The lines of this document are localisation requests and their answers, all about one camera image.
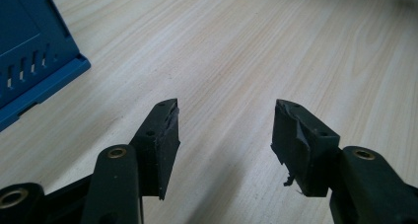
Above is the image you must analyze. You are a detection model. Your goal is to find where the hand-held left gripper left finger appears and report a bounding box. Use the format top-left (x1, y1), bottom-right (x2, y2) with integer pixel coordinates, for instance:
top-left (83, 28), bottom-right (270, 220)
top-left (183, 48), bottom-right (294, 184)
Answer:
top-left (129, 98), bottom-right (181, 201)

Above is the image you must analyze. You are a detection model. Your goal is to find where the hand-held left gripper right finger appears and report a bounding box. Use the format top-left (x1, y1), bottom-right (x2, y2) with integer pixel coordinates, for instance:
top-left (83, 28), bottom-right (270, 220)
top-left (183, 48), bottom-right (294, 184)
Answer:
top-left (270, 99), bottom-right (341, 197)

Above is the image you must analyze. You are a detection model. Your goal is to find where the blue plastic file rack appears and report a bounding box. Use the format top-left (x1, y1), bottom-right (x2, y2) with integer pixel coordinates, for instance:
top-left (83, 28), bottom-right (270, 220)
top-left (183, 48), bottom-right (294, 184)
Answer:
top-left (0, 0), bottom-right (92, 133)

